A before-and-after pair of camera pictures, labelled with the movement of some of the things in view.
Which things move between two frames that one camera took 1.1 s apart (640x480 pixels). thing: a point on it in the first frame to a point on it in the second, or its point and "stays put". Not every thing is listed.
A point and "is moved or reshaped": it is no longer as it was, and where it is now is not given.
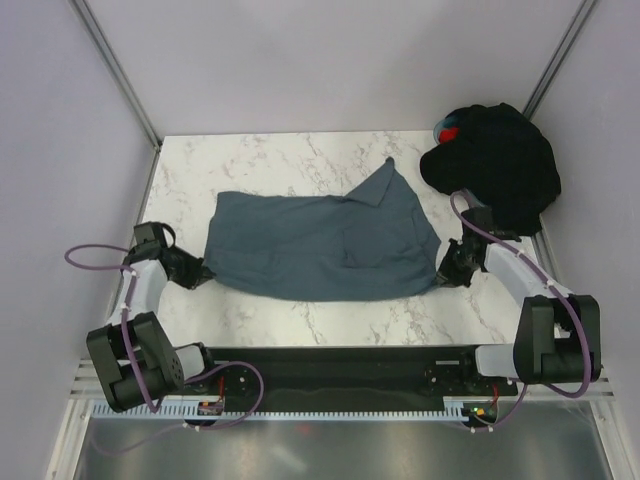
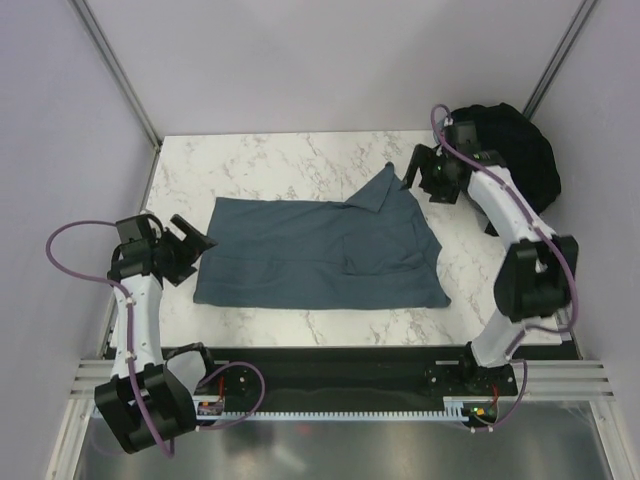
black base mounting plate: (344, 378) stays put
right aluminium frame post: (558, 57) stays put
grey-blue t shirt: (374, 242) is moved or reshaped
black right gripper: (448, 277) to (426, 155)
